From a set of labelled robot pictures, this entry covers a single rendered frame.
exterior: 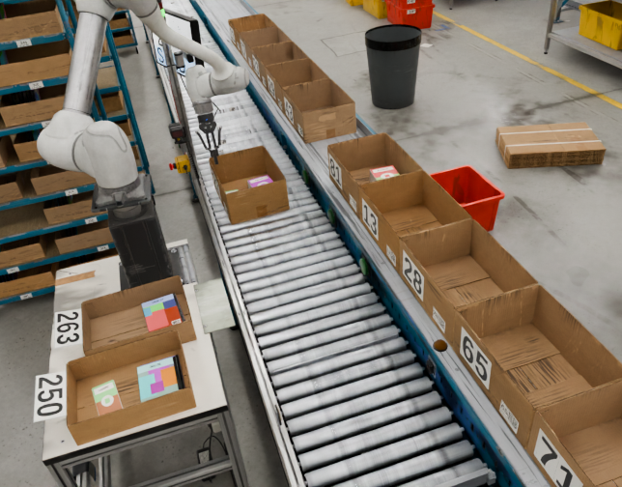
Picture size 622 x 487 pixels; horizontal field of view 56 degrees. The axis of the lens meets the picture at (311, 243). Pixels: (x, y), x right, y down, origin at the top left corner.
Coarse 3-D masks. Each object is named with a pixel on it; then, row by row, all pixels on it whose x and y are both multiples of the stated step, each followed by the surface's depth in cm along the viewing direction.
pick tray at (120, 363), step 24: (168, 336) 205; (72, 360) 197; (96, 360) 200; (120, 360) 204; (144, 360) 207; (72, 384) 196; (96, 384) 200; (120, 384) 199; (72, 408) 188; (96, 408) 191; (144, 408) 181; (168, 408) 185; (192, 408) 189; (72, 432) 177; (96, 432) 180
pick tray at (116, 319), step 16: (128, 288) 226; (144, 288) 228; (160, 288) 230; (176, 288) 233; (96, 304) 224; (112, 304) 227; (128, 304) 229; (96, 320) 226; (112, 320) 225; (128, 320) 224; (144, 320) 224; (96, 336) 218; (112, 336) 218; (128, 336) 217; (144, 336) 205; (192, 336) 213; (96, 352) 202
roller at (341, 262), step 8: (344, 256) 247; (320, 264) 244; (328, 264) 243; (336, 264) 244; (344, 264) 245; (352, 264) 246; (288, 272) 241; (296, 272) 241; (304, 272) 241; (312, 272) 242; (320, 272) 243; (256, 280) 239; (264, 280) 238; (272, 280) 238; (280, 280) 239; (288, 280) 240; (240, 288) 236; (248, 288) 236; (256, 288) 237; (264, 288) 238
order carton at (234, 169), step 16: (224, 160) 297; (240, 160) 300; (256, 160) 303; (272, 160) 286; (224, 176) 301; (240, 176) 305; (256, 176) 307; (272, 176) 296; (224, 192) 265; (240, 192) 265; (256, 192) 268; (272, 192) 271; (224, 208) 284; (240, 208) 270; (256, 208) 272; (272, 208) 276; (288, 208) 279
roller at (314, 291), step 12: (348, 276) 236; (360, 276) 235; (312, 288) 232; (324, 288) 232; (336, 288) 233; (264, 300) 229; (276, 300) 228; (288, 300) 229; (300, 300) 230; (252, 312) 226
